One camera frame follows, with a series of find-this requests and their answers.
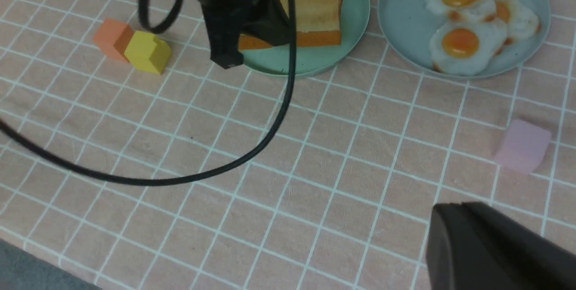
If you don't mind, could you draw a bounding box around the green centre plate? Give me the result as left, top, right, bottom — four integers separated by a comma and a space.
242, 0, 370, 77

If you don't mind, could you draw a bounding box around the fried egg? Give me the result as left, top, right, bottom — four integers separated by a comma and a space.
424, 0, 497, 23
429, 18, 508, 76
494, 0, 542, 45

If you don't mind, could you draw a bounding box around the fried egg front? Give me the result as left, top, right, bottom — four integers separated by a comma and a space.
429, 18, 508, 76

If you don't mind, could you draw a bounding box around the orange block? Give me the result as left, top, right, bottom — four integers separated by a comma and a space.
93, 18, 134, 62

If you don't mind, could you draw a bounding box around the blue plate with eggs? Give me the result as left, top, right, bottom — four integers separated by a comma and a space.
377, 0, 551, 80

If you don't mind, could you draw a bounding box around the pink checkered tablecloth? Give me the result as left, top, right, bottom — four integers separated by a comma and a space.
0, 0, 575, 290

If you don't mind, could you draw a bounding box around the black cable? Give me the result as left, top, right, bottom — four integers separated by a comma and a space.
0, 0, 299, 187

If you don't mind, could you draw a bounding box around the yellow block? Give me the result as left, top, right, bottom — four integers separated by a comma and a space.
124, 31, 172, 75

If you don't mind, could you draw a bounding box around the other arm gripper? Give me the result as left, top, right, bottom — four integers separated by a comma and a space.
156, 0, 293, 69

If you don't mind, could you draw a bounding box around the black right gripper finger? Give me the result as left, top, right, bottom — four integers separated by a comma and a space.
426, 202, 576, 290

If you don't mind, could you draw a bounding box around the pink block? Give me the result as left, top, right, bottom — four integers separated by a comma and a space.
494, 119, 553, 175

